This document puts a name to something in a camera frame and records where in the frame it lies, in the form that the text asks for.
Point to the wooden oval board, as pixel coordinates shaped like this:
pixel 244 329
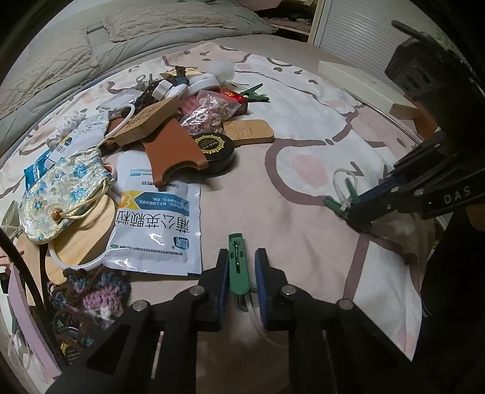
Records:
pixel 248 132

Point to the wooden block with text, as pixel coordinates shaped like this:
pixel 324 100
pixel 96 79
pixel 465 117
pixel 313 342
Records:
pixel 146 121

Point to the green plastic clip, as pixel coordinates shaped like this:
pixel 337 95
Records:
pixel 344 202
pixel 239 280

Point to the round wooden lid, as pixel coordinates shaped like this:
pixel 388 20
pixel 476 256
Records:
pixel 83 244

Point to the grey quilted blanket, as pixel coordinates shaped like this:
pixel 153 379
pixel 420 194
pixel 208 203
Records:
pixel 83 47

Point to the brown leather piece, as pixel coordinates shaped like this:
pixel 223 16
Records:
pixel 171 148

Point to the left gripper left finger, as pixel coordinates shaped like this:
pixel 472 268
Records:
pixel 215 281

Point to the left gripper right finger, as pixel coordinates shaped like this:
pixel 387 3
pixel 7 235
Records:
pixel 269 282

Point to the white cardboard box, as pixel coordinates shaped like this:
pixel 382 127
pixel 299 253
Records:
pixel 370 89

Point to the white tape roll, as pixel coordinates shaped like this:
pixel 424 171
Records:
pixel 163 90

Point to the black round tin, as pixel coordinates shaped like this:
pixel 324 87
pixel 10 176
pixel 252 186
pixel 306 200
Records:
pixel 218 150

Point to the white fluffy pompom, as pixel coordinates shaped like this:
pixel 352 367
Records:
pixel 224 72

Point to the floral brocade pouch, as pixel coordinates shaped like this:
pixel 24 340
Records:
pixel 68 191

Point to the bag of pink beads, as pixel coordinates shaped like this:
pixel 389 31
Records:
pixel 208 116

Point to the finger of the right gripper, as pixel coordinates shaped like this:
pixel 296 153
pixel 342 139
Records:
pixel 360 215
pixel 379 189

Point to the crochet yarn coaster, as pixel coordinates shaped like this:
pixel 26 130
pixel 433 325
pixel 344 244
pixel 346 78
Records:
pixel 100 293

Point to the red cigarette box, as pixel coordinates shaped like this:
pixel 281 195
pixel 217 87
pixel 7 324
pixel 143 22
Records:
pixel 236 97

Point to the cartoon printed bed sheet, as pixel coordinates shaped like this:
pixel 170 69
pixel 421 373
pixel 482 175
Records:
pixel 274 193

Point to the white blue medicine sachet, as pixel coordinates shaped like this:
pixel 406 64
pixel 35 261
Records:
pixel 157 230

